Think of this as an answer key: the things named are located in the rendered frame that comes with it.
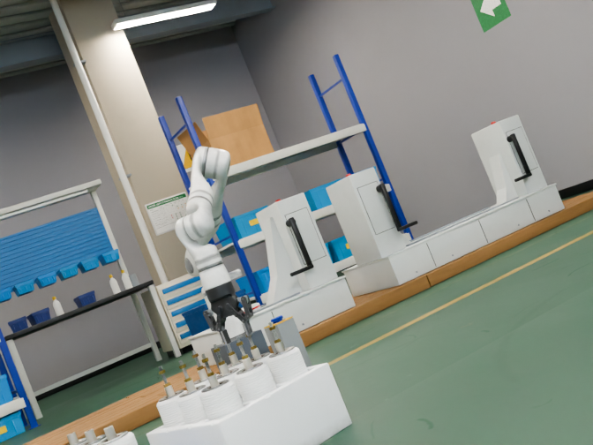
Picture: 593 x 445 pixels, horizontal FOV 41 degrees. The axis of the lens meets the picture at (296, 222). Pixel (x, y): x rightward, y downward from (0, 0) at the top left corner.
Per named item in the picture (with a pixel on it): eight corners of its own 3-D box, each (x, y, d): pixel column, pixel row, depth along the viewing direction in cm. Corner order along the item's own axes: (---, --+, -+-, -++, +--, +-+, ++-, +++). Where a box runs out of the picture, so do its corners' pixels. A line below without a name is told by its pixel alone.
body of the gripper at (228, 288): (197, 290, 212) (210, 324, 212) (223, 281, 209) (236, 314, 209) (210, 285, 219) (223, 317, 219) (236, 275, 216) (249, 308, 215)
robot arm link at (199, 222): (202, 217, 208) (209, 187, 219) (174, 230, 211) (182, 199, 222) (216, 237, 212) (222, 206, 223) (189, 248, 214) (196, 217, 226)
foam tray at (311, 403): (168, 494, 223) (145, 433, 224) (271, 433, 249) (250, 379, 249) (245, 492, 194) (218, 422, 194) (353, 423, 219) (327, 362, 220)
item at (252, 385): (298, 422, 213) (273, 359, 213) (274, 438, 206) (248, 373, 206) (275, 426, 219) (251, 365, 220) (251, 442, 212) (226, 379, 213)
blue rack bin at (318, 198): (296, 221, 814) (288, 201, 815) (326, 208, 831) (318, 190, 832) (317, 210, 770) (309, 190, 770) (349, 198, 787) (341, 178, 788)
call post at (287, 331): (301, 423, 246) (263, 328, 247) (317, 413, 251) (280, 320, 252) (315, 421, 241) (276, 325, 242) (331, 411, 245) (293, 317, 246)
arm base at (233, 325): (218, 345, 269) (199, 297, 270) (242, 335, 274) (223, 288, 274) (228, 343, 261) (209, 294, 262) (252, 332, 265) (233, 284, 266)
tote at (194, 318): (197, 353, 700) (181, 313, 701) (235, 335, 723) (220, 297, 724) (221, 347, 658) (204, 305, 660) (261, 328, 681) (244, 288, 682)
